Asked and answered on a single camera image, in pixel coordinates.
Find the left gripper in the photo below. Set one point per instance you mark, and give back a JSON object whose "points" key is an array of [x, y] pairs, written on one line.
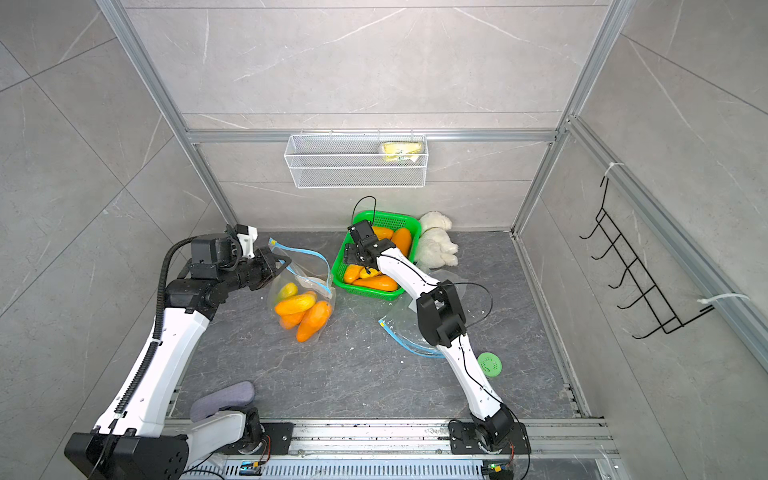
{"points": [[262, 259]]}

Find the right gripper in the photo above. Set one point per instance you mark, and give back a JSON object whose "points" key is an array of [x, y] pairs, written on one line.
{"points": [[351, 254]]}

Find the green yellow mango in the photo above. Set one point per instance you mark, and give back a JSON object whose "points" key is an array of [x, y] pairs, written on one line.
{"points": [[287, 291]]}

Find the yellow orange mango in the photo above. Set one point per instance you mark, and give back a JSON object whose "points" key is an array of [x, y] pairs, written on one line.
{"points": [[296, 304]]}

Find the clear zip-top bag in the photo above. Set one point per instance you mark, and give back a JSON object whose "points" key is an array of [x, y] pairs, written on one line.
{"points": [[414, 330], [310, 271]]}

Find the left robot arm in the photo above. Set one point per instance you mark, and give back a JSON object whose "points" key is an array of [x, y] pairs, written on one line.
{"points": [[128, 441]]}

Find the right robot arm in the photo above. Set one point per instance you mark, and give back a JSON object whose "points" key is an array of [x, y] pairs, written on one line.
{"points": [[496, 425]]}

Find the orange mango at basket front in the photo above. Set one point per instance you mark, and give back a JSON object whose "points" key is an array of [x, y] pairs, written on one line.
{"points": [[379, 282]]}

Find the green plastic basket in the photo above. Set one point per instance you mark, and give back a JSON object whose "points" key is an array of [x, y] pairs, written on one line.
{"points": [[393, 221]]}

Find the white plush toy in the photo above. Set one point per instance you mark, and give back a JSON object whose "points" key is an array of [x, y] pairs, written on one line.
{"points": [[436, 250]]}

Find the grey purple cloth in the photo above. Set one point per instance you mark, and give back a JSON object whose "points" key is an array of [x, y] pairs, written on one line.
{"points": [[234, 396]]}

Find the green round disc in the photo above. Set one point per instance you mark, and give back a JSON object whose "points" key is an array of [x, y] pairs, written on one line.
{"points": [[490, 364]]}

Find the white wire wall basket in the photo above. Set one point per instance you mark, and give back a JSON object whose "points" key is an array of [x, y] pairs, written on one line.
{"points": [[346, 161]]}

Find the yellow sponge in wire basket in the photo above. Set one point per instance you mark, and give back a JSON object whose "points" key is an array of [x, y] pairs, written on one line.
{"points": [[401, 151]]}

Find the metal base rail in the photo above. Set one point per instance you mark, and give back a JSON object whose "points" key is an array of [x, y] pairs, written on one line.
{"points": [[412, 449]]}

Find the black wall hook rack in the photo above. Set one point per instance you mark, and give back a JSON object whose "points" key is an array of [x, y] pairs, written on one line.
{"points": [[635, 273]]}

